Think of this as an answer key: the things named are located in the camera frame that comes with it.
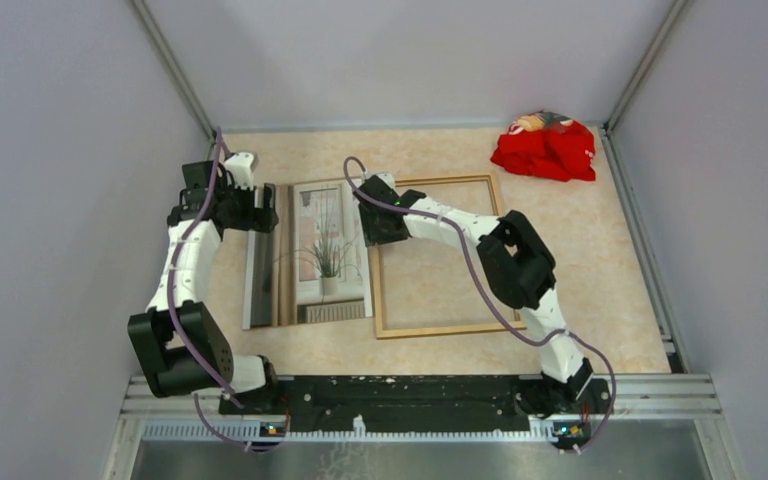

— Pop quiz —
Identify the printed plant window photo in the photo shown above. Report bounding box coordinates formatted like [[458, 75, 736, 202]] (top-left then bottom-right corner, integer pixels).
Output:
[[242, 179, 375, 330]]

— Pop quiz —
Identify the wooden picture frame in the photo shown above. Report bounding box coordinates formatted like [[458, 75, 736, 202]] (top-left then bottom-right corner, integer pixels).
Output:
[[367, 172, 505, 340]]

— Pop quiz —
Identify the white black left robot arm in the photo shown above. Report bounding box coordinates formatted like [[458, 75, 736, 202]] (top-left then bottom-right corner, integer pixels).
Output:
[[127, 152, 281, 414]]

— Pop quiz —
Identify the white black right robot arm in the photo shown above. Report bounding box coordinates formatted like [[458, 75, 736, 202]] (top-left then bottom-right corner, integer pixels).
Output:
[[351, 174, 594, 416]]

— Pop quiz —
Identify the red crumpled cloth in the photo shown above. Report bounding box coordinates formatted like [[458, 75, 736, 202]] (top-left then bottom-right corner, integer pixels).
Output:
[[490, 110, 596, 182]]

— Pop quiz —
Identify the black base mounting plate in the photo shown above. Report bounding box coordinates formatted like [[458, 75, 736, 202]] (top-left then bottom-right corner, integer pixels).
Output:
[[218, 375, 609, 433]]

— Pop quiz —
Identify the left controller board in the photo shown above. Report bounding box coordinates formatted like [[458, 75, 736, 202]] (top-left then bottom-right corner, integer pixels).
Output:
[[259, 422, 287, 437]]

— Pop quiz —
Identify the controller board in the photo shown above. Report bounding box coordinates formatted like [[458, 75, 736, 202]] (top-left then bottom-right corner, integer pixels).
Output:
[[259, 422, 287, 437], [552, 423, 591, 441]]

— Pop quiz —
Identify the right controller board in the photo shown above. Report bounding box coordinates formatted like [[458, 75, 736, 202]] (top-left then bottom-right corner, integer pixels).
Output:
[[552, 423, 591, 441]]

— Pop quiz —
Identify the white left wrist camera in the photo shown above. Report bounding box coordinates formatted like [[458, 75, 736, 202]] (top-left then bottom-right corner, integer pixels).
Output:
[[224, 151, 258, 190]]

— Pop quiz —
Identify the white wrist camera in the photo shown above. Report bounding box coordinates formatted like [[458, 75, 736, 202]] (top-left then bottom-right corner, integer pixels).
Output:
[[224, 151, 258, 190], [376, 172, 396, 190]]

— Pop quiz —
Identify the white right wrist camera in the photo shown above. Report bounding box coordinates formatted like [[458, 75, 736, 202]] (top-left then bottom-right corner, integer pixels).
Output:
[[376, 172, 396, 190]]

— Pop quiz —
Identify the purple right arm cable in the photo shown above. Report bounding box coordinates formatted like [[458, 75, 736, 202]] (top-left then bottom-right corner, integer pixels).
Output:
[[342, 156, 617, 454]]

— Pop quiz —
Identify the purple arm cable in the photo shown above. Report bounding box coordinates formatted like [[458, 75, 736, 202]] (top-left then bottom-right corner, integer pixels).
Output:
[[166, 127, 291, 453], [342, 156, 617, 454]]

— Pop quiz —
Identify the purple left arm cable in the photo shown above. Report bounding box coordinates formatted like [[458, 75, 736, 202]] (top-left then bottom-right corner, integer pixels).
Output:
[[166, 127, 291, 453]]

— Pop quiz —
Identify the white toothed cable duct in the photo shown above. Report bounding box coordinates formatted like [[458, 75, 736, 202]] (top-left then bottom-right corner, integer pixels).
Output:
[[142, 417, 557, 443]]

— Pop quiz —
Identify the aluminium front rail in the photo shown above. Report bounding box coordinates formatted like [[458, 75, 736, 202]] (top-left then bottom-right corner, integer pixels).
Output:
[[120, 374, 722, 420]]

